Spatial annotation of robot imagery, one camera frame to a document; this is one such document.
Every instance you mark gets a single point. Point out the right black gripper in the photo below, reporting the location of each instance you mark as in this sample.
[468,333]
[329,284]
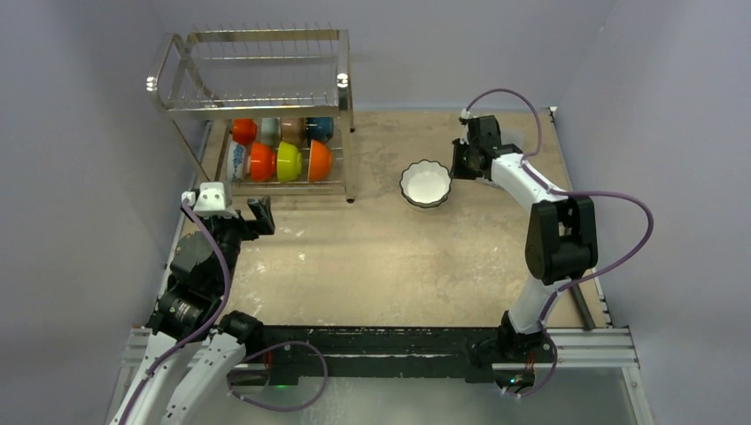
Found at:
[465,160]

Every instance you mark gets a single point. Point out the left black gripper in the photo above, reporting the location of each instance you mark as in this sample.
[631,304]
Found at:
[251,228]

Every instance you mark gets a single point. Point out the lime green bowl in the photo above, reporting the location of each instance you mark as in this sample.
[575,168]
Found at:
[288,163]

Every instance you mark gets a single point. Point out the white fluted bowl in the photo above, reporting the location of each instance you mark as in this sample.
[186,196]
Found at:
[425,207]
[425,181]

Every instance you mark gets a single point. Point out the orange bowl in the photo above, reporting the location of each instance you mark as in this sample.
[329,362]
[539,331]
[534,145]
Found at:
[320,162]

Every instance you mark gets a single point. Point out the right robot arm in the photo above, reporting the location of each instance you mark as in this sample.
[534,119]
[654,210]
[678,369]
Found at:
[561,241]

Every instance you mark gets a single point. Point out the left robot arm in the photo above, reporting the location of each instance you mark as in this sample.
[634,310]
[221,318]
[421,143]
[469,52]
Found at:
[197,290]

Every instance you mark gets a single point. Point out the metal two-tier dish rack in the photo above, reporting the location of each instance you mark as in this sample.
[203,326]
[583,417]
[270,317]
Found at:
[219,75]

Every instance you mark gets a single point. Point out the front red-orange bowl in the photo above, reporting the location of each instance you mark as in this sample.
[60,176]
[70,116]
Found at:
[261,162]

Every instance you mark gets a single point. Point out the red-orange bowl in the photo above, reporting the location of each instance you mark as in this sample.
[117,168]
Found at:
[244,131]
[261,162]

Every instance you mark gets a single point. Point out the white blue floral bowl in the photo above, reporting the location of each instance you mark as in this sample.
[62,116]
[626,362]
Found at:
[237,162]

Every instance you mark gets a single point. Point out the rear red-orange bowl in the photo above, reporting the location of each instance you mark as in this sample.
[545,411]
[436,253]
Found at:
[244,131]

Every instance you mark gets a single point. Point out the pale green bowl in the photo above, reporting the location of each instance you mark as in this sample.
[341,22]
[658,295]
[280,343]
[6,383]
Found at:
[269,132]

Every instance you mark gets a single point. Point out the brown speckled bowl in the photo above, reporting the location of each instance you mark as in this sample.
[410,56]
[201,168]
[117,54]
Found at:
[293,131]

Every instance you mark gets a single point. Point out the teal blue bowl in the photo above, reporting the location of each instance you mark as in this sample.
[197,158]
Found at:
[320,129]

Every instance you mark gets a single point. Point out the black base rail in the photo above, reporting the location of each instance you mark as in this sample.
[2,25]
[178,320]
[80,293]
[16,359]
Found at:
[289,352]

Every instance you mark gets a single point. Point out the aluminium frame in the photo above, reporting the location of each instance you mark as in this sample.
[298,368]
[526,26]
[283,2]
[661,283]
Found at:
[577,348]

